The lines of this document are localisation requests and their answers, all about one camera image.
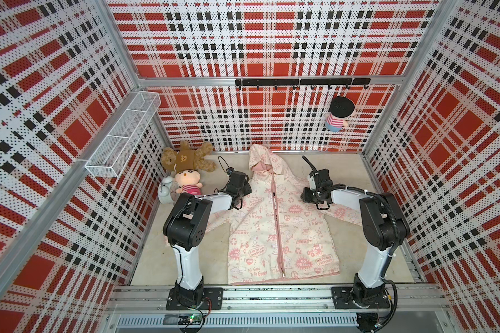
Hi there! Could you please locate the cream pink printed jacket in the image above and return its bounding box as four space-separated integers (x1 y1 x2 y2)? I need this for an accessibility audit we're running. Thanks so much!
207 144 361 284

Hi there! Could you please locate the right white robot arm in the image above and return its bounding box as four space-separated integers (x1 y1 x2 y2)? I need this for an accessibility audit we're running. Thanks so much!
301 166 410 308

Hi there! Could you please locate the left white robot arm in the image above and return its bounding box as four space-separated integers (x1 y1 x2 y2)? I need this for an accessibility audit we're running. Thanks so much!
163 167 251 311

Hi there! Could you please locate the pink plush doll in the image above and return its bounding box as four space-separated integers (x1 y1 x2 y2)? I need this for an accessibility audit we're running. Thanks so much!
174 169 203 196

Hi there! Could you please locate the brown teddy bear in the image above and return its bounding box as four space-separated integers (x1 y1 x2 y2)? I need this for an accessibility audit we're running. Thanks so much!
161 140 217 173

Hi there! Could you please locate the pale blue alarm clock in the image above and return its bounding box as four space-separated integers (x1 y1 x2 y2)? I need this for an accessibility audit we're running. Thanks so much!
158 176 180 205

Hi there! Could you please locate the blue striped hanging doll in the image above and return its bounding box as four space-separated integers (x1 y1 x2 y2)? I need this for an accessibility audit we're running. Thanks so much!
325 96 355 132

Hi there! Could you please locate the green circuit board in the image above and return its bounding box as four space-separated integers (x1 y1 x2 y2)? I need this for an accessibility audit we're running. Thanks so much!
178 314 204 327

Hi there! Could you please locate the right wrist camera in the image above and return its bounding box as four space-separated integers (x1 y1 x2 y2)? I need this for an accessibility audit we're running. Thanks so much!
308 171 317 191

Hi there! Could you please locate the black corrugated cable conduit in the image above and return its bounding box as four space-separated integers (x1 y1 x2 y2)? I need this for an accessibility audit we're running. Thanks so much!
301 155 401 257

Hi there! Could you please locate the black hook rail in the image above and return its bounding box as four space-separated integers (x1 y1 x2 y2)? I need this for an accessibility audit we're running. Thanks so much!
235 78 371 87

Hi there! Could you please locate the white wire mesh basket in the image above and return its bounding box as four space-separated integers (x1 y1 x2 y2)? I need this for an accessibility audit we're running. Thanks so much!
86 91 161 178

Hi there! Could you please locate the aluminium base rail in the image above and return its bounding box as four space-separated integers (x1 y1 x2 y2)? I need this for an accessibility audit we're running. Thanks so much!
101 283 454 332

